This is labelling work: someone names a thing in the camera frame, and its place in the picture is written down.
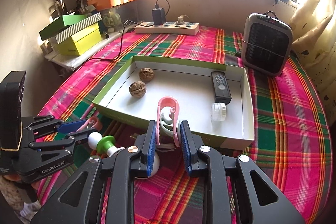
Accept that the black charger cable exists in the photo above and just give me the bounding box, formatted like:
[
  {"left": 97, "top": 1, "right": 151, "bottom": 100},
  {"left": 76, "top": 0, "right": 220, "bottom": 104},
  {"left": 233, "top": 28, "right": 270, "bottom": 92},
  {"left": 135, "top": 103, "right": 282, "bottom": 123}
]
[{"left": 91, "top": 0, "right": 171, "bottom": 60}]

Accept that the white knob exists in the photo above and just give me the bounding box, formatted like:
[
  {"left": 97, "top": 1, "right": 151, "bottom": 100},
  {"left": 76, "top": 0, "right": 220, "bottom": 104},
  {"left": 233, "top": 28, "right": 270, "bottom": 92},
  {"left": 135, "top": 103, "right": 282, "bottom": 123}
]
[{"left": 87, "top": 132, "right": 103, "bottom": 151}]

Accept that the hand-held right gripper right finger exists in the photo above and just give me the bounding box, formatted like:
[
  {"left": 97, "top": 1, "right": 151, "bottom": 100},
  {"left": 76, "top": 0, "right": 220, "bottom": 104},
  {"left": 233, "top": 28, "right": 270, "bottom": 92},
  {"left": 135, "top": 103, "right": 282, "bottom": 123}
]
[{"left": 180, "top": 120, "right": 306, "bottom": 224}]

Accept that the yellow green box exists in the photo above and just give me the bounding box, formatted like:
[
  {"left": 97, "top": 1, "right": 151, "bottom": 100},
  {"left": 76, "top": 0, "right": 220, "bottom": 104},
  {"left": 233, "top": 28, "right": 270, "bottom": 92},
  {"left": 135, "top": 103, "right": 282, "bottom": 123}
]
[{"left": 54, "top": 23, "right": 102, "bottom": 56}]

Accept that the white side shelf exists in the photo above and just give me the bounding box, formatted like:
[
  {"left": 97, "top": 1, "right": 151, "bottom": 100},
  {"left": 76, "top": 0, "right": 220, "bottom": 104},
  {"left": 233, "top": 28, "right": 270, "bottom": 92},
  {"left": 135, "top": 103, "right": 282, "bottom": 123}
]
[{"left": 43, "top": 30, "right": 124, "bottom": 75}]

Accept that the green glass jar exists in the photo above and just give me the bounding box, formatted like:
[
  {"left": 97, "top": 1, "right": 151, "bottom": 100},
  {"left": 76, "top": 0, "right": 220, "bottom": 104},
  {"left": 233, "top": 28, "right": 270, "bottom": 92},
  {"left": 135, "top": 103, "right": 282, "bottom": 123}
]
[{"left": 101, "top": 10, "right": 122, "bottom": 33}]

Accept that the pink plastic clip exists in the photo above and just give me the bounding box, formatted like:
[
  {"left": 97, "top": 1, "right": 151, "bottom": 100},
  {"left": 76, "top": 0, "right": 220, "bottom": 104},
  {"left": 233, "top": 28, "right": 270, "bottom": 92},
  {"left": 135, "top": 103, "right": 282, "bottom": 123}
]
[{"left": 76, "top": 116, "right": 101, "bottom": 132}]

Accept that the green white spool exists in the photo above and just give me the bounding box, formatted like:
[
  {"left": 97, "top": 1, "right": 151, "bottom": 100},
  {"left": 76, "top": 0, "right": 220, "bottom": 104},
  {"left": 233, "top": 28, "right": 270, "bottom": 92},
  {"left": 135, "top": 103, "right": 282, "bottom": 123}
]
[{"left": 97, "top": 135, "right": 126, "bottom": 159}]

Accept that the white power strip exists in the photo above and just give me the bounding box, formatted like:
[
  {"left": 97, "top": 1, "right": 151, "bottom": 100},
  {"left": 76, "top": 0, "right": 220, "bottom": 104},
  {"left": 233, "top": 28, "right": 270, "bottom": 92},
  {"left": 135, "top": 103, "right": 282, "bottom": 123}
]
[{"left": 134, "top": 21, "right": 200, "bottom": 35}]

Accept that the green cardboard box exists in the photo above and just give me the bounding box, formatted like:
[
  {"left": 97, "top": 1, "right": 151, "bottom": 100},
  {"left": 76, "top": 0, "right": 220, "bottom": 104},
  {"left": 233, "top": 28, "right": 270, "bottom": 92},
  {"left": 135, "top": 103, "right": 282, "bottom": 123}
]
[{"left": 92, "top": 55, "right": 255, "bottom": 151}]

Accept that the clear jar white lid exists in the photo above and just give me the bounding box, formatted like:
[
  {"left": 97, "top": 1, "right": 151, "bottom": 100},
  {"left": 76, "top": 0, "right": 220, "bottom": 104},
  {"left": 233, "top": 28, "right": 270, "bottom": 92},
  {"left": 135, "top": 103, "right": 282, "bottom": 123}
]
[{"left": 211, "top": 102, "right": 227, "bottom": 123}]

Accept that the metal cup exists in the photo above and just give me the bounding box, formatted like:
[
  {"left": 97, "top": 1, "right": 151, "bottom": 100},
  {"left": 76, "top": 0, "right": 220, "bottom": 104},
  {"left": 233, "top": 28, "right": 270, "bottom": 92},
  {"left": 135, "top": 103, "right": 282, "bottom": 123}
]
[{"left": 54, "top": 0, "right": 67, "bottom": 16}]

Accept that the black charger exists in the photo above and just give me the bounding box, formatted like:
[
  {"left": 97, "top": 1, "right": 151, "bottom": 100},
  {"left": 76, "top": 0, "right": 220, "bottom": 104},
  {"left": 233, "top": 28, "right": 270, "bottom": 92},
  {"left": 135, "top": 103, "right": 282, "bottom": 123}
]
[{"left": 152, "top": 8, "right": 166, "bottom": 26}]

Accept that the pink white curled clip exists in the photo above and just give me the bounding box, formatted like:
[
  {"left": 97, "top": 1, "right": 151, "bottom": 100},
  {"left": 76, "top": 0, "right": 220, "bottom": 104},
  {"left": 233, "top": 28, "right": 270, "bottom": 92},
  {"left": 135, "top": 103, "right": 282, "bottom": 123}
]
[{"left": 156, "top": 97, "right": 181, "bottom": 147}]

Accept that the green box lid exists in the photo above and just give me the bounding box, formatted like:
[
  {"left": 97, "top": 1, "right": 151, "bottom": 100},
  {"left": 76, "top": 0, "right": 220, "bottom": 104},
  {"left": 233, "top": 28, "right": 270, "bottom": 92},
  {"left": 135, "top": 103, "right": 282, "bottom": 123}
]
[{"left": 39, "top": 14, "right": 92, "bottom": 42}]

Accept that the person's left forearm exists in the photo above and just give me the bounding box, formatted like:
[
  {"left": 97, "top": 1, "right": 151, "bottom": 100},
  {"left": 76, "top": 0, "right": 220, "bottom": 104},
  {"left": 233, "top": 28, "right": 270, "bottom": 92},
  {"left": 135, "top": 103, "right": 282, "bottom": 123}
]
[{"left": 0, "top": 174, "right": 40, "bottom": 214}]

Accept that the large brown walnut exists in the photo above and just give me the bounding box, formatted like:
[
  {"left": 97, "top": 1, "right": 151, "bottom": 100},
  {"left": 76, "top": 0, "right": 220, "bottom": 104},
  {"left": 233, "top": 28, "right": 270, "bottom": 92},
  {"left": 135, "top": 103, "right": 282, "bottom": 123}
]
[{"left": 129, "top": 81, "right": 147, "bottom": 98}]

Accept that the striped box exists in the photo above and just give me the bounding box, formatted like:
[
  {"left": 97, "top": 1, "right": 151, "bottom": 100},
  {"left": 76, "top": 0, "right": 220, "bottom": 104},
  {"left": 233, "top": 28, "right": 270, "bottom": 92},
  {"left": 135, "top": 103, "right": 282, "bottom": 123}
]
[{"left": 55, "top": 13, "right": 102, "bottom": 44}]

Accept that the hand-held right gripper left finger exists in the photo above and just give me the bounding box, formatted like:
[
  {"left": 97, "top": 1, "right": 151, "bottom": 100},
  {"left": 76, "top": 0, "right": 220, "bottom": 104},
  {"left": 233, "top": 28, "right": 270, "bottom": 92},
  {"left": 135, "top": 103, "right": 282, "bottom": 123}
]
[{"left": 30, "top": 120, "right": 158, "bottom": 224}]

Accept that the cream heart print curtain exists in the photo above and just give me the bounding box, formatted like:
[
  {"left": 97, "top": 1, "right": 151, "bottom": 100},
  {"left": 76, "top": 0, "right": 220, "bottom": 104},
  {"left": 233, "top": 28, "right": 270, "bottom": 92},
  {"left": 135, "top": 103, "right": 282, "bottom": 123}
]
[{"left": 289, "top": 0, "right": 336, "bottom": 98}]

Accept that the grey black fan heater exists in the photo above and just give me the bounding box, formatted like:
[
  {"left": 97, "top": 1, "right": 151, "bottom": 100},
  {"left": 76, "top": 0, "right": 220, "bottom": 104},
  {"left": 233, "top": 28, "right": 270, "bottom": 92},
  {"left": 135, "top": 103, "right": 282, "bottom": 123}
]
[{"left": 241, "top": 13, "right": 293, "bottom": 77}]

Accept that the black remote device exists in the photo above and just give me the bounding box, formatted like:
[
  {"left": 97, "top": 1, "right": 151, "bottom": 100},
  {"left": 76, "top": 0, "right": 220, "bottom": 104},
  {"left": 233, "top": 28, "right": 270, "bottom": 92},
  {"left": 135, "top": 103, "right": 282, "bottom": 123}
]
[{"left": 211, "top": 70, "right": 232, "bottom": 104}]

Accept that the white grey rounded case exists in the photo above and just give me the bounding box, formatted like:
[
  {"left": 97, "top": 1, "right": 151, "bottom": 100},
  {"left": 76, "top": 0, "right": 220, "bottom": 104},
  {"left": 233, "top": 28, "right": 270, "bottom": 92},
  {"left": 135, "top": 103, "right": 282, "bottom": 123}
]
[{"left": 136, "top": 153, "right": 160, "bottom": 180}]

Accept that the small brown walnut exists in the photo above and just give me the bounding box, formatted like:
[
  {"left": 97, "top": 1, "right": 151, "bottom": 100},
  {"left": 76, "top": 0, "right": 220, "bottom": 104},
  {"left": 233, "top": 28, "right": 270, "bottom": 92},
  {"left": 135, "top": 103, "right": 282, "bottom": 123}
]
[{"left": 139, "top": 68, "right": 155, "bottom": 82}]

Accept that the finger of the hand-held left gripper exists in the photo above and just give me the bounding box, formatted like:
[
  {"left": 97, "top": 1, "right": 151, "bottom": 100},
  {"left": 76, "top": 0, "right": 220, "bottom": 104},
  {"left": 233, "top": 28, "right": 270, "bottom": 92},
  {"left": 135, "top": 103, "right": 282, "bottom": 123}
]
[
  {"left": 22, "top": 116, "right": 88, "bottom": 139},
  {"left": 29, "top": 128, "right": 97, "bottom": 159}
]

